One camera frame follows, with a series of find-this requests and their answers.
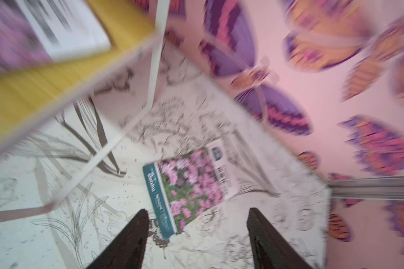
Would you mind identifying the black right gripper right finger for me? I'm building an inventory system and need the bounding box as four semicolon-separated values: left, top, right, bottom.
246;207;311;269

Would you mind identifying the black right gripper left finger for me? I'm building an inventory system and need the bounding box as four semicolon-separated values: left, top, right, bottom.
87;209;149;269

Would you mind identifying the purple flower seed bag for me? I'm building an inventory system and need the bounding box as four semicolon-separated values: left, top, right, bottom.
0;1;112;75
143;139;239;239

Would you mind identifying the white two-tier bamboo shelf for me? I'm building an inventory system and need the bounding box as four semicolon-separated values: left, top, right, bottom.
0;1;169;223

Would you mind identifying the aluminium cage frame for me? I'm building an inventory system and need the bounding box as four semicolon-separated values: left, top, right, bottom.
327;176;404;201

